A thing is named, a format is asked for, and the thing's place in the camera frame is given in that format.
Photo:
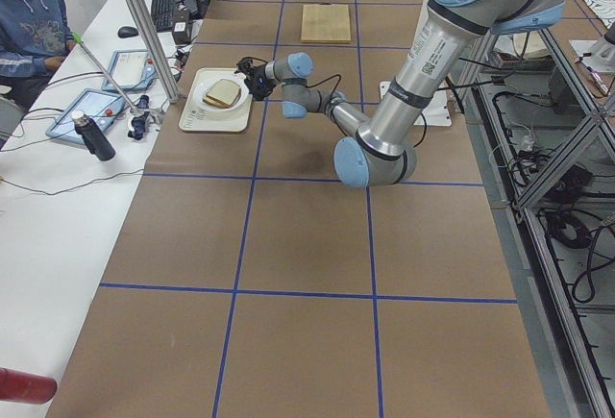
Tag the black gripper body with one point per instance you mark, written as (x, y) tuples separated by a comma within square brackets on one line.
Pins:
[(258, 75)]

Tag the plain bread slice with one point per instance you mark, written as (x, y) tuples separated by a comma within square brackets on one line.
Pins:
[(224, 90)]

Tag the white round plate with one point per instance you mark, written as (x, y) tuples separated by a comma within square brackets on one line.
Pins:
[(203, 84)]

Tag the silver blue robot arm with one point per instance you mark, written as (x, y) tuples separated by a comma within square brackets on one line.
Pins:
[(373, 150)]

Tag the bread slice under egg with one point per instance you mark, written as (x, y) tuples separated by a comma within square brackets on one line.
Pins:
[(216, 103)]

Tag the wooden cutting board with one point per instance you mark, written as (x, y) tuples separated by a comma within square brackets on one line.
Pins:
[(326, 23)]

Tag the cream bear serving tray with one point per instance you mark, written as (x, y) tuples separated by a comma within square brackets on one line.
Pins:
[(194, 120)]

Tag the black keyboard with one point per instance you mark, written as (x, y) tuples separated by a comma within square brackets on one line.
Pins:
[(162, 14)]

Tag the upper blue teach pendant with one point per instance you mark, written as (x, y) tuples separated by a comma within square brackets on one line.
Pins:
[(133, 69)]

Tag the dark blue folded umbrella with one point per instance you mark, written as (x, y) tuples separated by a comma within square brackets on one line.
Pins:
[(137, 126)]

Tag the black computer mouse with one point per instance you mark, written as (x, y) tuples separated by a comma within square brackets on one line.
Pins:
[(127, 32)]

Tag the black water bottle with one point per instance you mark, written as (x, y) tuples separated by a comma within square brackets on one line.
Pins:
[(92, 136)]

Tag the person in blue hoodie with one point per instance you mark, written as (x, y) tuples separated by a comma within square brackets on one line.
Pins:
[(35, 41)]

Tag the red bottle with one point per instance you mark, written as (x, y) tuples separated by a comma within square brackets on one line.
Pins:
[(26, 388)]

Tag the aluminium frame post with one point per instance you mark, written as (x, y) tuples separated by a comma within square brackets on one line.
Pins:
[(148, 33)]

